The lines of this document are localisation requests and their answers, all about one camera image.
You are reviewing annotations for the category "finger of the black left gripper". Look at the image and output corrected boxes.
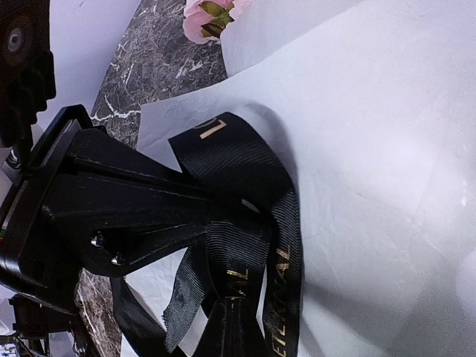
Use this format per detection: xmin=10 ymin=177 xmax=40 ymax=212
xmin=42 ymin=174 xmax=212 ymax=277
xmin=70 ymin=128 xmax=209 ymax=193

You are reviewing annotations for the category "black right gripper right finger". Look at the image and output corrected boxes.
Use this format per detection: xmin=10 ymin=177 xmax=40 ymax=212
xmin=193 ymin=295 xmax=268 ymax=357

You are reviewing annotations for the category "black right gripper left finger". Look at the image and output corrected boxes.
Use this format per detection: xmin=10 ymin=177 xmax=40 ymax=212
xmin=110 ymin=277 xmax=171 ymax=356

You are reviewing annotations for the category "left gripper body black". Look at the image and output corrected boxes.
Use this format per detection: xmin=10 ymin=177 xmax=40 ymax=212
xmin=1 ymin=105 xmax=93 ymax=312

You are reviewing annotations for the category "black ribbon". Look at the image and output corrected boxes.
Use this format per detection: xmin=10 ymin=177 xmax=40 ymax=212
xmin=164 ymin=112 xmax=303 ymax=356

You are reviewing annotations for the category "small pink fake rose stem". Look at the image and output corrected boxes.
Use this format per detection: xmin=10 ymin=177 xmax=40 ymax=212
xmin=182 ymin=0 xmax=251 ymax=45

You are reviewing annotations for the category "translucent white wrapping paper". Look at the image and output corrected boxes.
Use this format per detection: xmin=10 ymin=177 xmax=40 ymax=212
xmin=138 ymin=1 xmax=475 ymax=356

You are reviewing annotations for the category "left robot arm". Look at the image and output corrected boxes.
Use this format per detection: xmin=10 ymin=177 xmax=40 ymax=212
xmin=1 ymin=105 xmax=211 ymax=340

